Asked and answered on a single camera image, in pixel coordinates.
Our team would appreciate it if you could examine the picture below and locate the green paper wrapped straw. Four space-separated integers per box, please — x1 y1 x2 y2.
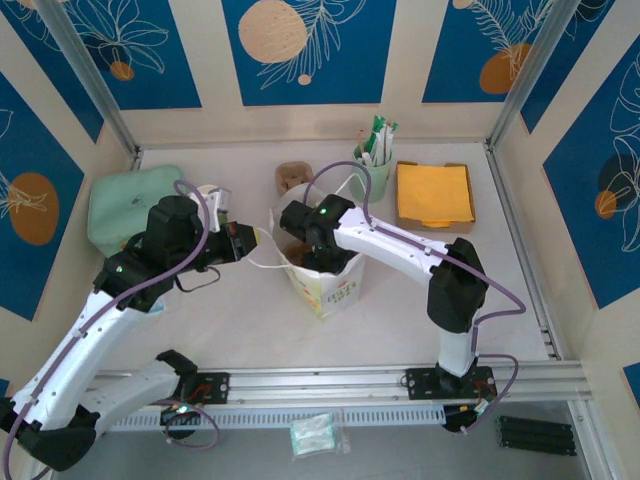
368 115 385 154

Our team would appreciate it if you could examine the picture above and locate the clear bag of packets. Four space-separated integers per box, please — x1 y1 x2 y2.
288 410 352 459

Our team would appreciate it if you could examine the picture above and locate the yellow napkin stack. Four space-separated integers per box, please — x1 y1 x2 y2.
397 164 476 230

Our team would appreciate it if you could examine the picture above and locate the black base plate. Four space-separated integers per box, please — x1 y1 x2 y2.
402 367 499 401
164 370 232 406

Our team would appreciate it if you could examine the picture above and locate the stack of yellow napkins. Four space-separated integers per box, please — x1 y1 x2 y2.
394 160 479 235

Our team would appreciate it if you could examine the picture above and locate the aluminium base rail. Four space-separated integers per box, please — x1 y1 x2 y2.
89 359 594 412

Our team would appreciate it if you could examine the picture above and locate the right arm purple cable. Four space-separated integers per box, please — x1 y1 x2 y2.
303 160 527 437

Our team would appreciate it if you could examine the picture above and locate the aluminium frame post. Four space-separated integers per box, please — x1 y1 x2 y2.
37 0 141 157
484 0 584 151

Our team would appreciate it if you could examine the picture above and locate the white slotted cable duct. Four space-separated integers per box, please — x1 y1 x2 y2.
107 405 446 432

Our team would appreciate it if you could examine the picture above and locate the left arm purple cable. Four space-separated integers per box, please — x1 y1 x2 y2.
7 179 221 479

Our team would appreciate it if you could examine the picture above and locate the mint green holder cup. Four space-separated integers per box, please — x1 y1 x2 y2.
349 149 394 204

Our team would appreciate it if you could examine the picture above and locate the black ribbed battery pack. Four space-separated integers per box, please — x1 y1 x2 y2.
494 414 579 457

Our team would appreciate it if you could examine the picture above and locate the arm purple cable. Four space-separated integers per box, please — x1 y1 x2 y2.
7 179 221 479
303 160 527 437

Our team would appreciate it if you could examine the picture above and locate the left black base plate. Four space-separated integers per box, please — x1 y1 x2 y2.
164 370 232 406

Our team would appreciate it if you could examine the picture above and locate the green print paper cup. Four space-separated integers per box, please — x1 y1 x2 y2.
195 183 231 226

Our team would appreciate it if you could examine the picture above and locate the white paper takeout bag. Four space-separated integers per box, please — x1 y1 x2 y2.
248 166 374 324

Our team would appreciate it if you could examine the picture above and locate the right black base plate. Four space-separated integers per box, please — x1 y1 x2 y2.
402 367 499 401

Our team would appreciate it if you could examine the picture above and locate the mint green zip pouch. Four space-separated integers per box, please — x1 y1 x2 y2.
87 164 186 256

